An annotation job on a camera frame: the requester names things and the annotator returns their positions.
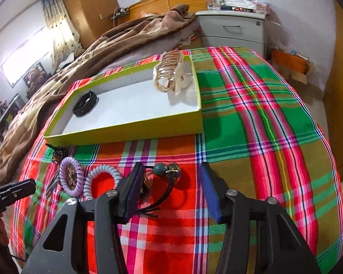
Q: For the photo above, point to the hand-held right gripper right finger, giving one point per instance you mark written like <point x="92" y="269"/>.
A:
<point x="210" y="188"/>

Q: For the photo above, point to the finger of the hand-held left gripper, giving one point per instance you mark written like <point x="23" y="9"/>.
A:
<point x="17" y="189"/>

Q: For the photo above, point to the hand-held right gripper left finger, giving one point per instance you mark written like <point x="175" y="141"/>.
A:
<point x="134" y="188"/>

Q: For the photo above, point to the pink rhinestone hair clip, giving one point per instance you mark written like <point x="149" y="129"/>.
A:
<point x="58" y="152"/>

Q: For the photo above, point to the gold black flower brooch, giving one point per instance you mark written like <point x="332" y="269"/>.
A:
<point x="71" y="174"/>

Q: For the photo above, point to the yellow-green cardboard box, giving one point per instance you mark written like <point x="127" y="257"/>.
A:
<point x="125" y="105"/>

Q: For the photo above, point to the person's left hand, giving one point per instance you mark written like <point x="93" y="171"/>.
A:
<point x="0" y="228"/>

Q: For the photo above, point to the cluttered shelf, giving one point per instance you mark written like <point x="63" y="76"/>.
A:
<point x="2" y="114"/>

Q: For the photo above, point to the plaid cloth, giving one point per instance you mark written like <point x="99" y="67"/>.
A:
<point x="245" y="105"/>

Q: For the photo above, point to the black leather wristband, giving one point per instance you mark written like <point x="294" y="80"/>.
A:
<point x="77" y="111"/>

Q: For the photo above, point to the brown patterned blanket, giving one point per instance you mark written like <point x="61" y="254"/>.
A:
<point x="45" y="91"/>

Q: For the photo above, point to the gold pearly hair claw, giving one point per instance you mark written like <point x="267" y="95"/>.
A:
<point x="165" y="74"/>

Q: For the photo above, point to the orange box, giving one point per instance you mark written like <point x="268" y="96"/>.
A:
<point x="288" y="61"/>

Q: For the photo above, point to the white nightstand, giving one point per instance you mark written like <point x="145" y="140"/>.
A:
<point x="231" y="28"/>

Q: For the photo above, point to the dotted curtain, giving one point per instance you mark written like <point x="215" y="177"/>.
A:
<point x="60" y="25"/>

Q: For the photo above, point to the clear glass container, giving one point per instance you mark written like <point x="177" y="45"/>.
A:
<point x="213" y="1"/>

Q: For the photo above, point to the pile of small packets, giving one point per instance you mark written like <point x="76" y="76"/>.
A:
<point x="245" y="4"/>

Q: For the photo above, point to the wooden wardrobe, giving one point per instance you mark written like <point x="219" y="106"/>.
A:
<point x="88" y="5"/>

